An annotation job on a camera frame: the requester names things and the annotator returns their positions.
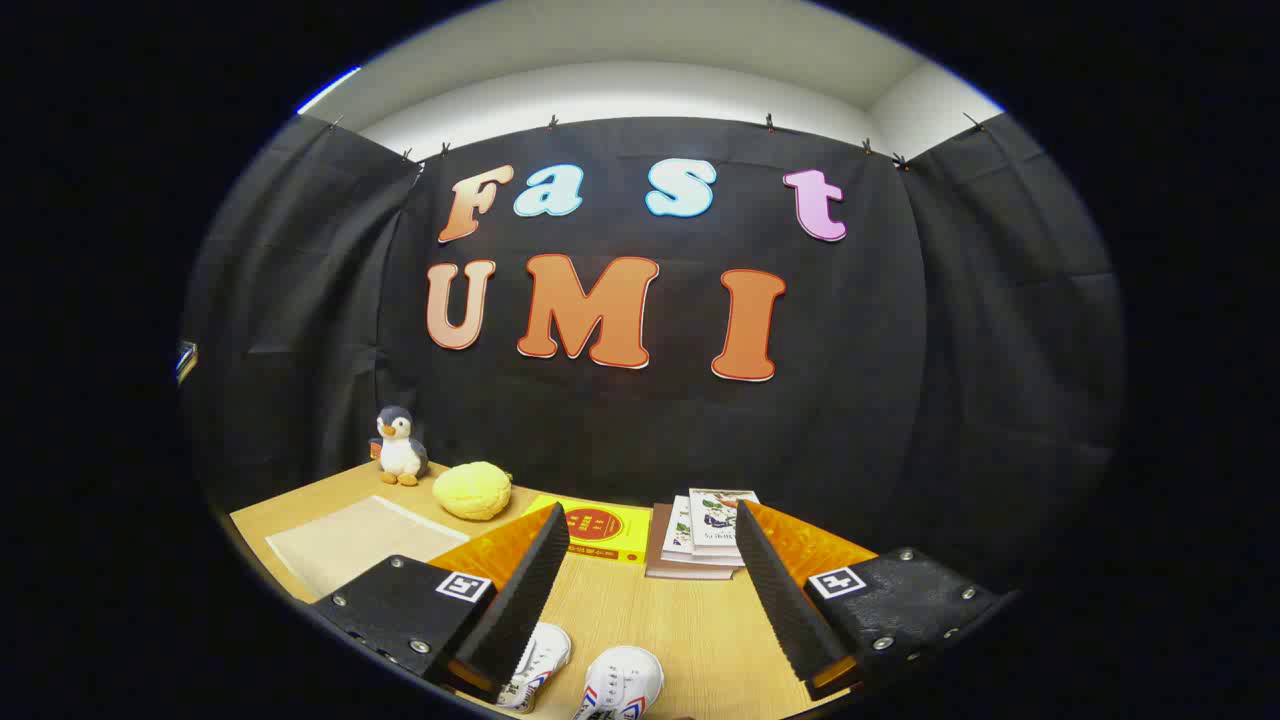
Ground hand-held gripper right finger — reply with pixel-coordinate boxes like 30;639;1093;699
735;500;1006;701

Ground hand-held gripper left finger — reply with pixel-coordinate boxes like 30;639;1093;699
310;502;571;701

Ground white canvas shoe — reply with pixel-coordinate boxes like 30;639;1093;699
495;622;573;713
573;645;665;720

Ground cream fabric storage box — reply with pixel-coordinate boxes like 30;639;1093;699
265;495;471;601

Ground yellow book with red circle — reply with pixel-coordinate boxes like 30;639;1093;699
522;495;653;564

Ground yellow round plush ball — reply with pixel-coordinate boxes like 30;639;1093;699
432;460;513;522

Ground penguin plush toy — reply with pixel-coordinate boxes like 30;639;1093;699
368;405;431;488

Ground black backdrop cloth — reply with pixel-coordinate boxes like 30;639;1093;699
180;112;1129;601

